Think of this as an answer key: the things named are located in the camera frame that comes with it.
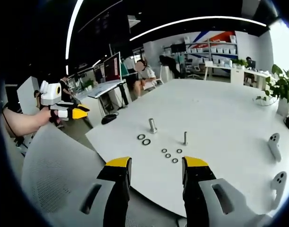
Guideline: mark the white office desk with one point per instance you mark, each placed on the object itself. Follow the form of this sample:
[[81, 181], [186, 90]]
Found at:
[[104, 91]]

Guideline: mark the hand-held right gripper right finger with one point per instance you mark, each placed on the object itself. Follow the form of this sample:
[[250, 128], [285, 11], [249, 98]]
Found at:
[[198, 189]]

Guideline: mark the large metal washer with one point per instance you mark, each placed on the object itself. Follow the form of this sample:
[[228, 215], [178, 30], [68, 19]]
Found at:
[[141, 136], [146, 142]]

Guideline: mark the white handheld controller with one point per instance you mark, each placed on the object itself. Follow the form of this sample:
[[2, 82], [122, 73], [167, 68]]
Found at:
[[274, 145], [277, 186]]

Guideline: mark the small metal washer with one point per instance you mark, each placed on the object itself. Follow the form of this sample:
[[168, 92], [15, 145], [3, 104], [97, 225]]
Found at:
[[168, 155], [179, 150], [174, 160], [164, 150]]

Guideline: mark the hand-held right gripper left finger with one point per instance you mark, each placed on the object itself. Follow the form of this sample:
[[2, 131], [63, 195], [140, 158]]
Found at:
[[116, 189]]

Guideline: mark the storage shelf with white boxes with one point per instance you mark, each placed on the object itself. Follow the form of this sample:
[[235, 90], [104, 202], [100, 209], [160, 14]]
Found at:
[[210, 50]]

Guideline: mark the red computer monitor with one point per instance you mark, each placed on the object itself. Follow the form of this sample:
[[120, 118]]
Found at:
[[112, 67]]

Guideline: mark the white desk with plant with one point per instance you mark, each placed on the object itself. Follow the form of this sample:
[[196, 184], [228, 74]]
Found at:
[[239, 71]]

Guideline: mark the potted green plant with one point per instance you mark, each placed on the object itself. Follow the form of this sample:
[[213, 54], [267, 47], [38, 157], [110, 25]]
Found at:
[[282, 89]]

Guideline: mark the grey mesh office chair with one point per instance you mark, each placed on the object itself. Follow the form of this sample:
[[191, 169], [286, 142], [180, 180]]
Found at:
[[59, 175]]

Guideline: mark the small threaded stud bolt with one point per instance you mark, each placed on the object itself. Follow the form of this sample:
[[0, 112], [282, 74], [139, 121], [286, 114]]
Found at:
[[185, 138]]

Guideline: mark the large threaded stud bolt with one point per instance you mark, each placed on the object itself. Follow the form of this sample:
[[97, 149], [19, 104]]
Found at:
[[153, 126]]

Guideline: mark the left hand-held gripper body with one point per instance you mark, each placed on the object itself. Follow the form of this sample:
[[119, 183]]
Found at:
[[50, 94]]

